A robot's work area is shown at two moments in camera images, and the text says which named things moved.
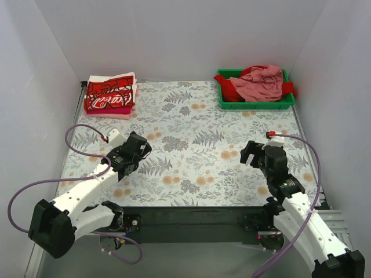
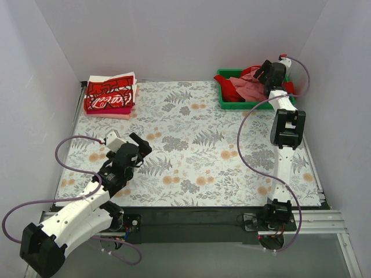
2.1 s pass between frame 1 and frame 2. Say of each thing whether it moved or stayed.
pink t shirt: stayed
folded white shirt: stayed
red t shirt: stayed
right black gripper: moved
